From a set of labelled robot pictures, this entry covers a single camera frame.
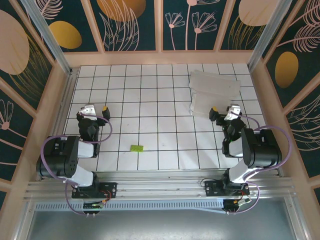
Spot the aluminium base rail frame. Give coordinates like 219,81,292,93
23,167,298,201

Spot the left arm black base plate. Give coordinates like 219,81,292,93
71,181,118,200

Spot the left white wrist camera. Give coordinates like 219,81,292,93
79,103,98,118

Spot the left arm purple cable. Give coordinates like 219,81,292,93
41,113,112,216

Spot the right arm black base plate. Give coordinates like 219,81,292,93
204,179,250,197

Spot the aluminium table edge rail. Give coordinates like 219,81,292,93
37,67,81,181

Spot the white and teal paper box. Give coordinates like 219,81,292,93
187,70,242,118

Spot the grey slotted cable duct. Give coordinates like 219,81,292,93
33,199,227,211

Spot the grey metal panel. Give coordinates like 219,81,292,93
26,209,296,240

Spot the aluminium corner post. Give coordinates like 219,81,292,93
19,0,75,76
246,0,292,70

